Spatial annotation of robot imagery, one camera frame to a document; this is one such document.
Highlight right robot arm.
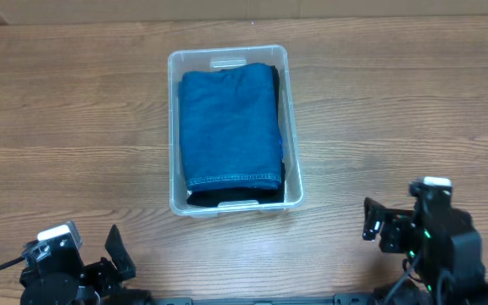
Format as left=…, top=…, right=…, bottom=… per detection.
left=363, top=196, right=488, bottom=304

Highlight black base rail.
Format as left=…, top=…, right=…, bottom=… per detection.
left=146, top=292, right=382, bottom=305

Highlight blue sequin glitter garment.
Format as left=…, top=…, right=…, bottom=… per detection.
left=279, top=138, right=284, bottom=160

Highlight blue denim jeans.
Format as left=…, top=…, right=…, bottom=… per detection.
left=179, top=70, right=282, bottom=191

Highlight black cloth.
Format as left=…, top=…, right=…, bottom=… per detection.
left=186, top=164, right=286, bottom=208
left=218, top=63, right=281, bottom=124

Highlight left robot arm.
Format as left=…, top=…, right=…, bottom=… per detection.
left=19, top=221, right=154, bottom=305

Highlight clear plastic storage bin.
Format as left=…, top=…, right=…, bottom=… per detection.
left=168, top=44, right=305, bottom=218

